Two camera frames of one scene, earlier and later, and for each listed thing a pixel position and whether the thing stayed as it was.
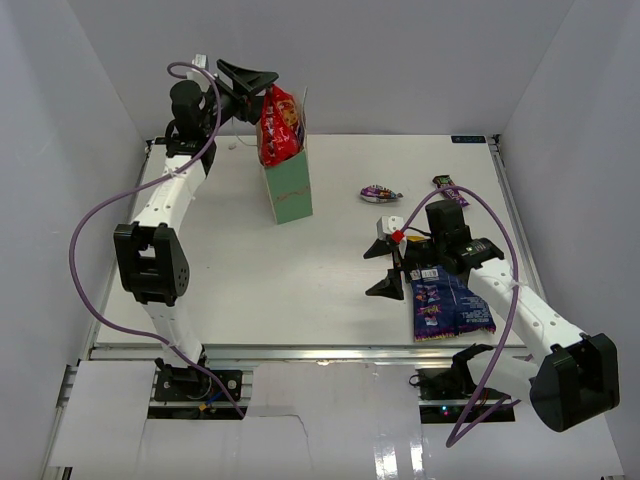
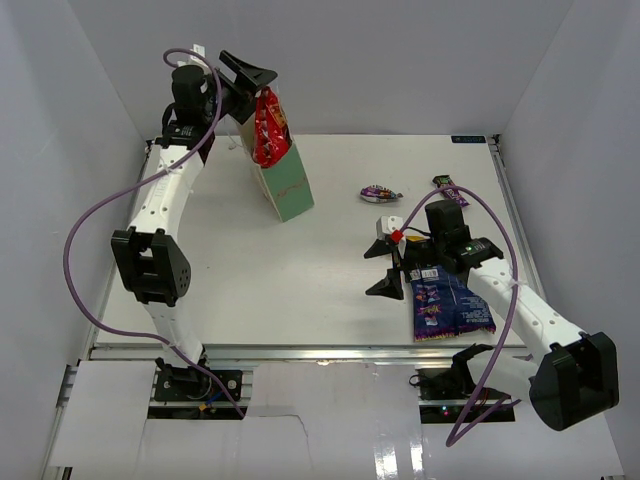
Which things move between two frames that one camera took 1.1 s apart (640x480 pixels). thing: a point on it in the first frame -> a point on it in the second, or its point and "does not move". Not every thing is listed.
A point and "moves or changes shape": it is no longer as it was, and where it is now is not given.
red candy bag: x=282 y=130 moves or changes shape
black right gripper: x=388 y=287 does not move
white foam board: x=322 y=421 does not move
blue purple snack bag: x=444 y=304 does not move
